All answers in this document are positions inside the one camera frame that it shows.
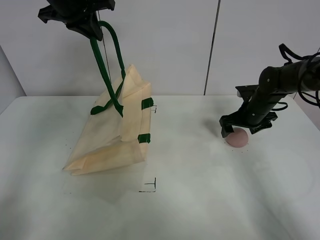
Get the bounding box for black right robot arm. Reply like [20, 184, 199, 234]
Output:
[219, 54, 320, 138]

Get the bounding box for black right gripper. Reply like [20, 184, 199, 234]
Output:
[219, 85, 278, 138]

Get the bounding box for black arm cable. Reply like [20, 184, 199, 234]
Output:
[274, 43, 320, 111]

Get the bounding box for pink peach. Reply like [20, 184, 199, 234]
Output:
[225, 127, 249, 148]

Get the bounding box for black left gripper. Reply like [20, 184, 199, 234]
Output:
[38, 0, 116, 41]

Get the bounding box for cream linen bag green handles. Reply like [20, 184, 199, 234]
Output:
[63, 21, 154, 176]

